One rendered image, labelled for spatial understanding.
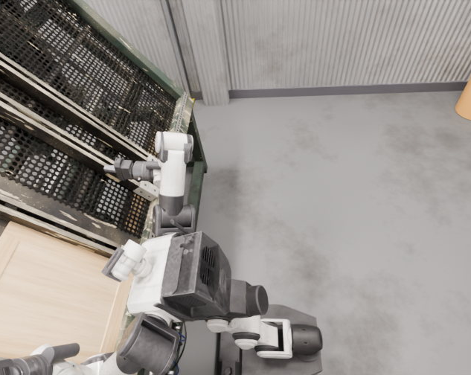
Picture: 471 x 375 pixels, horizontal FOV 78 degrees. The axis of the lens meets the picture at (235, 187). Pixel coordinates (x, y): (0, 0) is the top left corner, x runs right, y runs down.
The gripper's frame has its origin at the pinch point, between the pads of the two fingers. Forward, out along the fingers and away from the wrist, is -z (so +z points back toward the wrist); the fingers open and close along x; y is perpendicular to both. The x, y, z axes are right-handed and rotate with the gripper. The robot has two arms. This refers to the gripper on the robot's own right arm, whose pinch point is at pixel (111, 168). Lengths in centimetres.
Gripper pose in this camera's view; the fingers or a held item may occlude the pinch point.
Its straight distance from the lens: 142.0
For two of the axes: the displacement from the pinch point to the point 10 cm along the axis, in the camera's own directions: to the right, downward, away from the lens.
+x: 0.7, -6.0, -7.9
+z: 10.0, 0.7, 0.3
